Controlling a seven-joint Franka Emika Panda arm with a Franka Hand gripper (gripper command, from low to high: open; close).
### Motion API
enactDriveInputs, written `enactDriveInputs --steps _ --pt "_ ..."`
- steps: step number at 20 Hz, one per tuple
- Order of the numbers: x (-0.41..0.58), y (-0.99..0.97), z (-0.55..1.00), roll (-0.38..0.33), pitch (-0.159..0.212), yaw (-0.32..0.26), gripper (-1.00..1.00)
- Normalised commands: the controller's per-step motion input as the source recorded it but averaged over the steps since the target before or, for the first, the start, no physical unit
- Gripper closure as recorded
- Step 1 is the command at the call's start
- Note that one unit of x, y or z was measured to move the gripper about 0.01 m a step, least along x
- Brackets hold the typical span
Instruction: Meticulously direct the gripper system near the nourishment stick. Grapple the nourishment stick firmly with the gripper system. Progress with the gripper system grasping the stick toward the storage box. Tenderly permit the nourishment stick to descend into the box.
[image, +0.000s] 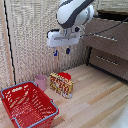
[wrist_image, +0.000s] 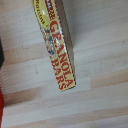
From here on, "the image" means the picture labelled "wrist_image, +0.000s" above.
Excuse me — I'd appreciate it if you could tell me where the yellow granola bars box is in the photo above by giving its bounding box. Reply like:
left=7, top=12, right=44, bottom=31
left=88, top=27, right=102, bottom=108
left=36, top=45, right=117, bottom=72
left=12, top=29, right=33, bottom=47
left=31, top=0, right=77, bottom=93

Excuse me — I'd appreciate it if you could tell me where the red object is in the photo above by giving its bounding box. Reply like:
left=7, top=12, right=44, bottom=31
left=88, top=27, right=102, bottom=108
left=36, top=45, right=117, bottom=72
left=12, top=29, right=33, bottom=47
left=0, top=89, right=5, bottom=128

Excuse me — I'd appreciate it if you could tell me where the black object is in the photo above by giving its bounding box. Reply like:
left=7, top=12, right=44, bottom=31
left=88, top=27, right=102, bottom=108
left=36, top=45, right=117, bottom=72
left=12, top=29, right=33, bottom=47
left=0, top=38, right=5, bottom=68

